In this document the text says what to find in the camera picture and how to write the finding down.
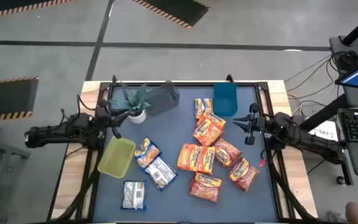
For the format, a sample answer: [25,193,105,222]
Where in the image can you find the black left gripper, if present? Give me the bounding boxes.
[95,99,131,140]

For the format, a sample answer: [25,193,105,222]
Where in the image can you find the white silver noodle packet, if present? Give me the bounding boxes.
[144,156,178,190]

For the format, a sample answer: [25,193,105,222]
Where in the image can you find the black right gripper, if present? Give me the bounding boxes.
[232,103,267,146]

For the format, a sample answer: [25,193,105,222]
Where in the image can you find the green plant in white pot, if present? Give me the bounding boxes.
[108,82,153,124]

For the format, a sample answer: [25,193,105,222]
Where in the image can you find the orange Maruchan noodle pack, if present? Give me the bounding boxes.
[192,119,223,147]
[196,110,227,131]
[196,146,217,175]
[177,142,200,172]

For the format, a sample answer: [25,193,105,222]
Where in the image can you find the black metal rig frame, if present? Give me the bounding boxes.
[47,74,318,224]

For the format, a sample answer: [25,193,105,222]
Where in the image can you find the teal plastic bin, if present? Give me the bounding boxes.
[213,82,239,118]

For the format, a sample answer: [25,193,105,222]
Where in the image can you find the black diagonal cart strut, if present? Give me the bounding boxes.
[299,93,349,131]

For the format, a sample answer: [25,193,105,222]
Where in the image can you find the red Maruchan roast beef pack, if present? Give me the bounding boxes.
[188,172,223,203]

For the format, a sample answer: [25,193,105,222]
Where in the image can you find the blue-gray table mat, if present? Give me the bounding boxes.
[93,85,279,223]

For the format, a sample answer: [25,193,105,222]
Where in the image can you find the yellow-green plastic bin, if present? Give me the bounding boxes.
[97,136,136,179]

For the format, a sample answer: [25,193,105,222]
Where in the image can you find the coiled black cable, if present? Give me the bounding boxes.
[334,49,358,74]

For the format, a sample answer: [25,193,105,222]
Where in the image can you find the red-orange Maruchan noodle pack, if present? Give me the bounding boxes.
[213,138,243,168]
[227,157,260,192]

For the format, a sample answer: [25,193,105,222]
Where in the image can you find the dark gray plastic bin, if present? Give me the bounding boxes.
[145,80,180,117]

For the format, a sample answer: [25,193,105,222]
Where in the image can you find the white paper label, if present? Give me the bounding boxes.
[308,119,339,142]

